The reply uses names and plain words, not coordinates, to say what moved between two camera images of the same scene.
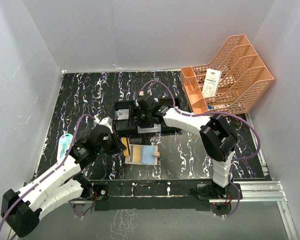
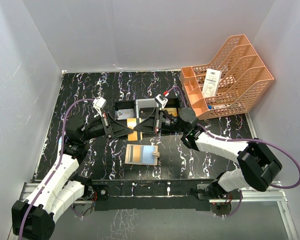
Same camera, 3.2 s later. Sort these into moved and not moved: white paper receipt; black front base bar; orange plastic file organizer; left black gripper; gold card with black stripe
Moved: gold card with black stripe; left black gripper
Not moved: black front base bar; orange plastic file organizer; white paper receipt
